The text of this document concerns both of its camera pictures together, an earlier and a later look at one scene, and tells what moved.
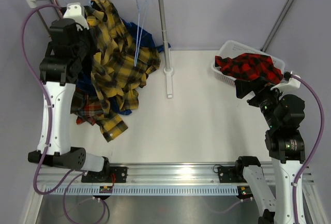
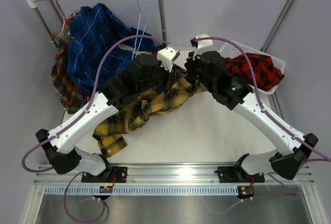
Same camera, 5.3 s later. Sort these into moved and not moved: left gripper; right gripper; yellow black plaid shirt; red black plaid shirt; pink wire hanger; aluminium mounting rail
Moved: yellow black plaid shirt; right gripper; left gripper
Not moved: red black plaid shirt; aluminium mounting rail; pink wire hanger
